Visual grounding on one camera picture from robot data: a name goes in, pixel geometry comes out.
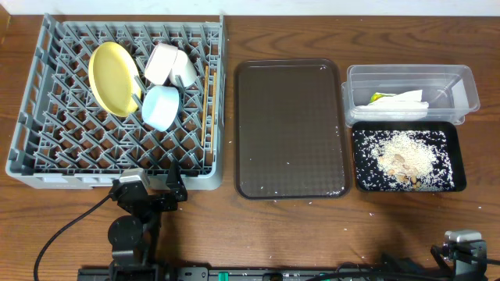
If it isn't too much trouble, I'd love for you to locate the light blue bowl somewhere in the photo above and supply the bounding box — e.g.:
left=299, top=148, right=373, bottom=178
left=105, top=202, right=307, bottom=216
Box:
left=141, top=86, right=180, bottom=131

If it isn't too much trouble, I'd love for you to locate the wooden chopstick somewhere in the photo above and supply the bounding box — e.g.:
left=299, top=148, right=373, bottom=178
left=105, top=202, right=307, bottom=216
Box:
left=201, top=65, right=209, bottom=147
left=210, top=72, right=217, bottom=154

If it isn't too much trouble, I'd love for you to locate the white cup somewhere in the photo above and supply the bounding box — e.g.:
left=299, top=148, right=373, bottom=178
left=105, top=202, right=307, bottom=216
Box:
left=169, top=50, right=198, bottom=87

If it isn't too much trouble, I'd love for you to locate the yellow plate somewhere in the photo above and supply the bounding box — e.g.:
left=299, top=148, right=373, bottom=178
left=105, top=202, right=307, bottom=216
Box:
left=88, top=41, right=142, bottom=117

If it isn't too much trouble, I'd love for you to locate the white napkin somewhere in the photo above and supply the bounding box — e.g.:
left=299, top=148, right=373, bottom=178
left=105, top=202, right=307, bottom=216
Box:
left=350, top=90, right=429, bottom=121

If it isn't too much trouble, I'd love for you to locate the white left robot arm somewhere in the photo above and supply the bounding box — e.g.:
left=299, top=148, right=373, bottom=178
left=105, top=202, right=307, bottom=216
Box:
left=108, top=162, right=188, bottom=280

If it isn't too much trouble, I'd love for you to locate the black food waste tray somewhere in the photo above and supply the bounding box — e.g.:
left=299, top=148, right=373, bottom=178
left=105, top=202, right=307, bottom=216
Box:
left=352, top=121, right=467, bottom=192

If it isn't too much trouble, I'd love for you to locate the clear plastic waste bin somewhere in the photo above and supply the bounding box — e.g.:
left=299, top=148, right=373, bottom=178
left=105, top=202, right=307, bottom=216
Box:
left=341, top=64, right=480, bottom=127

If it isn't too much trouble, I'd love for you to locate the grey plastic dish rack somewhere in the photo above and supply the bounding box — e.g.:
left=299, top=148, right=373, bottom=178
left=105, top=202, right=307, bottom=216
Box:
left=5, top=15, right=227, bottom=190

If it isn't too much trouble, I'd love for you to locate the dark brown serving tray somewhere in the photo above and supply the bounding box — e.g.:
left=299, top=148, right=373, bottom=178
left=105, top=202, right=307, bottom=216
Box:
left=234, top=59, right=352, bottom=200

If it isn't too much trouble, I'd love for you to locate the rice and peanut pile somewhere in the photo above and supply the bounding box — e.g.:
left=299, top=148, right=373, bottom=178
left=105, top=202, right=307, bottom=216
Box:
left=352, top=130, right=455, bottom=192

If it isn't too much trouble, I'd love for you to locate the yellow green wrapper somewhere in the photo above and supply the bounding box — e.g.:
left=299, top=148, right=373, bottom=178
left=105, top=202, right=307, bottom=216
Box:
left=370, top=92, right=395, bottom=103

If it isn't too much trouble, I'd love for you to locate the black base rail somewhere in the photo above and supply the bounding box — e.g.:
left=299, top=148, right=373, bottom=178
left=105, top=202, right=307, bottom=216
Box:
left=77, top=266, right=470, bottom=281

